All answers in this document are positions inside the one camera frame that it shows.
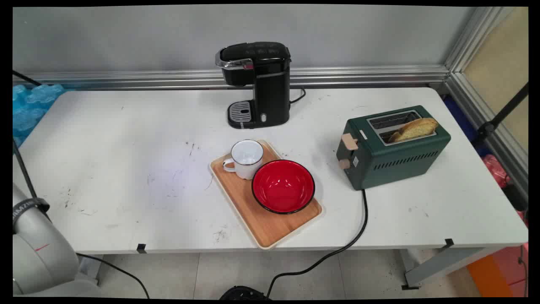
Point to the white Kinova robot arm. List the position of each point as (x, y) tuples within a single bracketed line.
[(38, 253)]

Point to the white enamel mug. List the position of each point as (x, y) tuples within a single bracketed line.
[(246, 160)]

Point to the red bowl with black rim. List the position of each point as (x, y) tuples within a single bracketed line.
[(283, 185)]

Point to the black coffee machine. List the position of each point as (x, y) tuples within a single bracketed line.
[(265, 84)]

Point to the wooden serving tray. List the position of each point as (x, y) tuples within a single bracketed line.
[(265, 223)]

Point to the green two-slot toaster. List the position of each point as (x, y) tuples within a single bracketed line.
[(396, 156)]

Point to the black round floor object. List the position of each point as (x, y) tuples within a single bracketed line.
[(244, 293)]

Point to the toasted bread slice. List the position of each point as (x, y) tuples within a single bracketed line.
[(415, 128)]

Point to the black tape piece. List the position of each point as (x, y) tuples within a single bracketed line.
[(141, 248), (449, 243)]

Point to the pink plastic bag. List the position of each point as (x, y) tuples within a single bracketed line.
[(495, 169)]

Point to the black tripod pole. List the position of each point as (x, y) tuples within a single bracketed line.
[(502, 116)]

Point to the blue bubble wrap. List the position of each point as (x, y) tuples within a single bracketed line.
[(29, 105)]

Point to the orange floor box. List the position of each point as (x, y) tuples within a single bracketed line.
[(498, 274)]

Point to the aluminium wall frame rail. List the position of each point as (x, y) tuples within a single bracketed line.
[(236, 77)]

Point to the grey table leg frame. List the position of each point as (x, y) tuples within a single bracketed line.
[(443, 264)]

